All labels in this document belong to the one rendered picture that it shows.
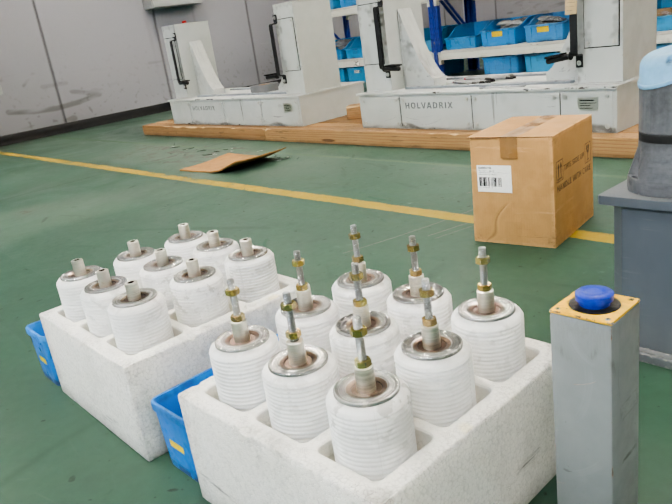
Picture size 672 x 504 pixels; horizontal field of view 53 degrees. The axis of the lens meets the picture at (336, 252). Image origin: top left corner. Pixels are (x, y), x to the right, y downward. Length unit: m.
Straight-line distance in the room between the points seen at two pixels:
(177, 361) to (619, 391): 0.69
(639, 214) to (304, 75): 3.15
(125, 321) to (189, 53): 4.30
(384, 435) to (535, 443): 0.28
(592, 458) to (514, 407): 0.11
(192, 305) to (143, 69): 6.49
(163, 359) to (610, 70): 2.24
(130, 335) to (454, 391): 0.57
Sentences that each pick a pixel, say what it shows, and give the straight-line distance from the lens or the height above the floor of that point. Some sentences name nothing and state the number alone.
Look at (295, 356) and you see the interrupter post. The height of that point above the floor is 0.26.
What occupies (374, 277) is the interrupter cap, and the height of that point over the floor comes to 0.25.
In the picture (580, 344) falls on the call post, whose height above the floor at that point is 0.28.
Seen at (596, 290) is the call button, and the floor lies 0.33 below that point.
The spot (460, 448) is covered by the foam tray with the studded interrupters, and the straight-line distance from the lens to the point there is 0.80.
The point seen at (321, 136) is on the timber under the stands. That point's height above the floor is 0.04.
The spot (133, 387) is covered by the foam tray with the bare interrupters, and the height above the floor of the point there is 0.14.
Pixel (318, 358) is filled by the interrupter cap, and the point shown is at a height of 0.25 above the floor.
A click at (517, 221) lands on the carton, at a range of 1.87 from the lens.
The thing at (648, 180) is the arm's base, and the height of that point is 0.33.
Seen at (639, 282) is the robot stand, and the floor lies 0.15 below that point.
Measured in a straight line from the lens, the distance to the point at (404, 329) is 0.97.
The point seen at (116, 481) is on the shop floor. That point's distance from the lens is 1.19.
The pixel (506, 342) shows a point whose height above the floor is 0.22.
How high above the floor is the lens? 0.64
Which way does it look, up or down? 19 degrees down
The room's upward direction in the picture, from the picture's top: 8 degrees counter-clockwise
